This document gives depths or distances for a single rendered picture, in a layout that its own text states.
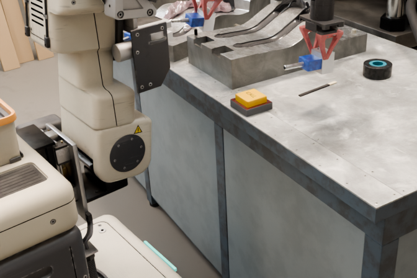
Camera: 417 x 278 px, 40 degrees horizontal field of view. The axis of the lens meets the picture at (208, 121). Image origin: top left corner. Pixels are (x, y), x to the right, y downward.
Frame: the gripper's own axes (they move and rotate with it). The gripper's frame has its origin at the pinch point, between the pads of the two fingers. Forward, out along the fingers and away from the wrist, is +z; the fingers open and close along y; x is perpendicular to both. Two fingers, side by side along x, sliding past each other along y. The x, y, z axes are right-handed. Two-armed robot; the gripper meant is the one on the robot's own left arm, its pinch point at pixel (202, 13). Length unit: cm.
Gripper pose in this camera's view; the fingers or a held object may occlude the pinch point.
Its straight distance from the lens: 170.5
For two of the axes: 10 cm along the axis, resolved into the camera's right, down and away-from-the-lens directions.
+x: -8.5, 1.5, -5.0
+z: -1.4, 8.6, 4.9
